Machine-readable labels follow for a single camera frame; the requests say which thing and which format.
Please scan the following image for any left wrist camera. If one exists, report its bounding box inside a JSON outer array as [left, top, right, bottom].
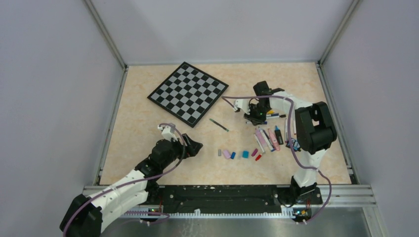
[[158, 123, 179, 141]]

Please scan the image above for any purple highlighter cap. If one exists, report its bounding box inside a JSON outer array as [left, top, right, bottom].
[[222, 150, 231, 159]]

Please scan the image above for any owl eraser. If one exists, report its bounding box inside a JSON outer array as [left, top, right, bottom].
[[286, 138, 301, 152]]

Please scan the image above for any purple pen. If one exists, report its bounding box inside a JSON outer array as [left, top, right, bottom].
[[263, 130, 276, 152]]

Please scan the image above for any pink highlighter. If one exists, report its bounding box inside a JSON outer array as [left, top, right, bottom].
[[268, 128, 280, 151]]

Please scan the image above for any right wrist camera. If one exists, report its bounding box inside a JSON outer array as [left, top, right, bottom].
[[234, 99, 250, 115]]

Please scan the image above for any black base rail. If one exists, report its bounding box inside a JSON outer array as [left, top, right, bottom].
[[143, 185, 323, 216]]

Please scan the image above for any grey white marker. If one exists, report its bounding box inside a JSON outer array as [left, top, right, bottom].
[[254, 134, 265, 154]]

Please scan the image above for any navy cap marker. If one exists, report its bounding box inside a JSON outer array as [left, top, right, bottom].
[[266, 114, 279, 119]]

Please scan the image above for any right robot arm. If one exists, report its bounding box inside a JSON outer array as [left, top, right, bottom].
[[235, 81, 337, 207]]

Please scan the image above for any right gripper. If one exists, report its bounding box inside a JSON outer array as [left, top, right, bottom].
[[244, 103, 270, 126]]

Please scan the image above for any green pen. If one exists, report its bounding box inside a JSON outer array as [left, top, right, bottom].
[[209, 118, 229, 132]]

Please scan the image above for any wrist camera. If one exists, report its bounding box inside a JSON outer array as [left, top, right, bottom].
[[158, 123, 179, 141], [234, 99, 250, 115]]

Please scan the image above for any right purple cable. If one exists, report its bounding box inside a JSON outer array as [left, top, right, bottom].
[[221, 95, 333, 225]]

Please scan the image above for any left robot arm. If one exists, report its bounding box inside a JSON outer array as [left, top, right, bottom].
[[59, 134, 203, 237]]

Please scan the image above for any black grey chessboard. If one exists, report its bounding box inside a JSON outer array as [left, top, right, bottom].
[[147, 62, 229, 128]]

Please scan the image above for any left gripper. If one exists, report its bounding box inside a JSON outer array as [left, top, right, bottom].
[[161, 133, 202, 169]]

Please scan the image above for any black highlighter blue cap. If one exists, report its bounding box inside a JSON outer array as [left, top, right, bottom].
[[274, 125, 284, 145]]

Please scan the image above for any blue cap thin marker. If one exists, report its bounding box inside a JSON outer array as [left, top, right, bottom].
[[245, 121, 267, 126]]

